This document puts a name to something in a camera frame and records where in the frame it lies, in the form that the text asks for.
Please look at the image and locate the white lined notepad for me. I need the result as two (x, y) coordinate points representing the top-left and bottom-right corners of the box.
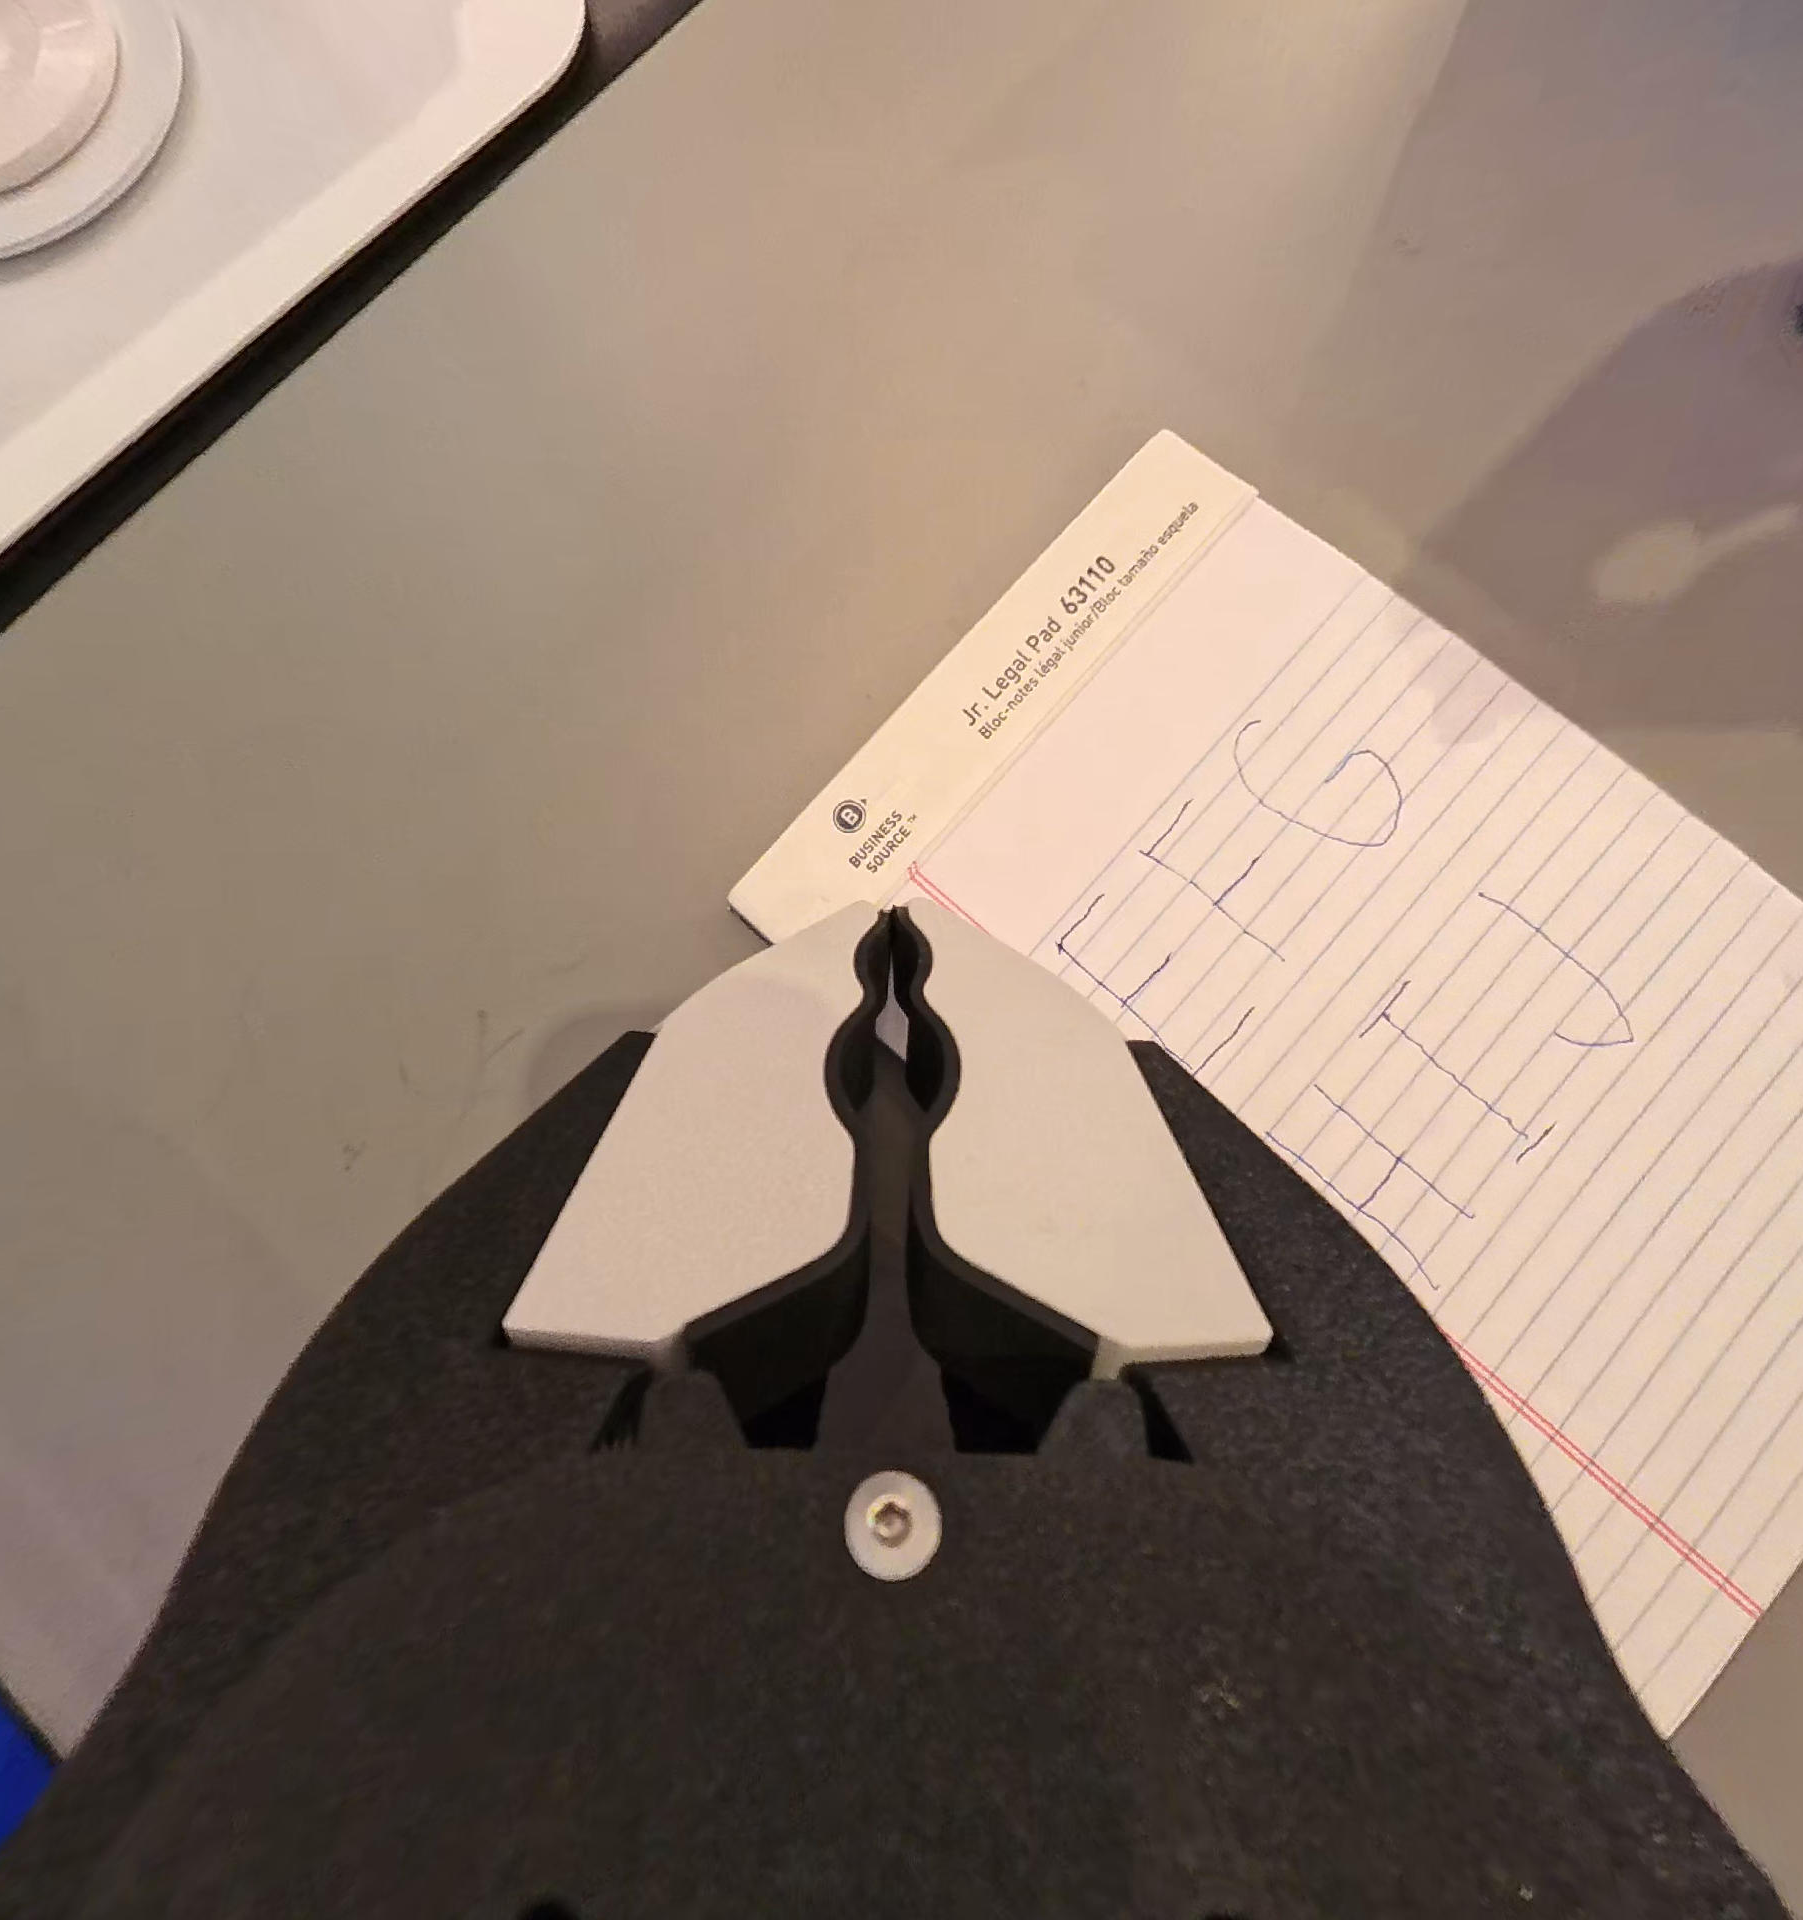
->
(726, 431), (1803, 1742)

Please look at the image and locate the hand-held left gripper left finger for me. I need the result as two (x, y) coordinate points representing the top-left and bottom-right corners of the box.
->
(501, 900), (904, 1454)

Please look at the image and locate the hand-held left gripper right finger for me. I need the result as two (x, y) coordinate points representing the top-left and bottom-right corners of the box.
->
(889, 900), (1278, 1454)

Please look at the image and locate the white tray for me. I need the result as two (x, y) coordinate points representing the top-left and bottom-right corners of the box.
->
(0, 0), (593, 604)

